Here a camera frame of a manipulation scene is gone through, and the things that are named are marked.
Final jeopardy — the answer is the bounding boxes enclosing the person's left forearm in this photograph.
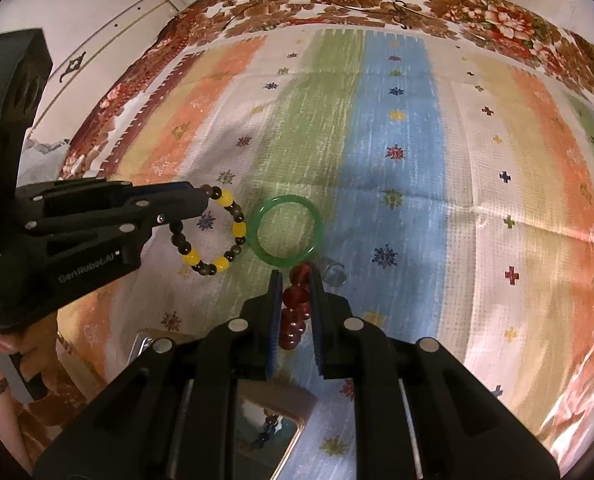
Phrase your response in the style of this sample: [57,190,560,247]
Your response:
[0,390,36,476]

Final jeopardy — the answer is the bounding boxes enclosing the dark multicolour beaded bracelet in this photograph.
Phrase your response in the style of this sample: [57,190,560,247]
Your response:
[257,409,284,448]

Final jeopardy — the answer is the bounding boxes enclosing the brown floral blanket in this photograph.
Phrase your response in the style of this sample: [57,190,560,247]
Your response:
[24,0,594,476]

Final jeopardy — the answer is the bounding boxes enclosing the light blue beaded bracelet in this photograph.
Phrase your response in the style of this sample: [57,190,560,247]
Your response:
[319,257,349,289]

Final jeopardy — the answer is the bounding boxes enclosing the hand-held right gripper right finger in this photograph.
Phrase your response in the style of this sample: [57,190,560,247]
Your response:
[309,267,560,480]

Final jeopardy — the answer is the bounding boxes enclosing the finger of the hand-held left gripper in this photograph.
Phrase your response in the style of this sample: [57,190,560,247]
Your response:
[24,207,200,251]
[17,180,212,213]

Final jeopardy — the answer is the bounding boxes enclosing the silver metal tin box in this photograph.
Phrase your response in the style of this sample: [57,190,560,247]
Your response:
[127,327,318,480]

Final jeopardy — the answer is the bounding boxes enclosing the yellow and black beaded bracelet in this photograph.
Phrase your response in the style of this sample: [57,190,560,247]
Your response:
[169,185,250,276]

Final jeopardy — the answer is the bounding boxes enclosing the white bed headboard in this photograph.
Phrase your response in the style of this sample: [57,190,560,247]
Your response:
[27,0,184,146]

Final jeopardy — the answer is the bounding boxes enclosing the dark red beaded bracelet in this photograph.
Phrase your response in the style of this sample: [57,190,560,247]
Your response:
[278,262,314,351]

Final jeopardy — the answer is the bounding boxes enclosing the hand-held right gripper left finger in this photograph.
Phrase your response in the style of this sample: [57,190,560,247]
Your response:
[32,270,284,480]

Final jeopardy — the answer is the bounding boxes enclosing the grey cloth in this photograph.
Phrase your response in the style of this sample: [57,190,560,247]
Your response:
[24,137,70,181]

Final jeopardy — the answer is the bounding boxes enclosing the striped colourful mat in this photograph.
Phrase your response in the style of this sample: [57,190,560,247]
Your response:
[62,27,594,476]

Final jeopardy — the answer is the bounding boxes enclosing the green jade bangle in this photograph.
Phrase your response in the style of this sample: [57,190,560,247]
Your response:
[247,194,325,267]

